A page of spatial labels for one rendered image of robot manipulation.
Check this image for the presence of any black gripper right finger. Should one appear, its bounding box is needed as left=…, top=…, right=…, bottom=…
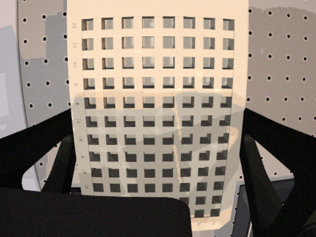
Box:
left=239, top=108, right=316, bottom=237

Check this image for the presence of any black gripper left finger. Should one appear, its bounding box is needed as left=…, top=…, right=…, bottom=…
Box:
left=0, top=108, right=76, bottom=194

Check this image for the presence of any beige plate with grid of square wells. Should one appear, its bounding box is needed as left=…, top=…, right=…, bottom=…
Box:
left=67, top=0, right=249, bottom=231

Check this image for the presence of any grey flat base plate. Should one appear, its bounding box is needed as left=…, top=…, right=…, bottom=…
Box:
left=16, top=0, right=316, bottom=237

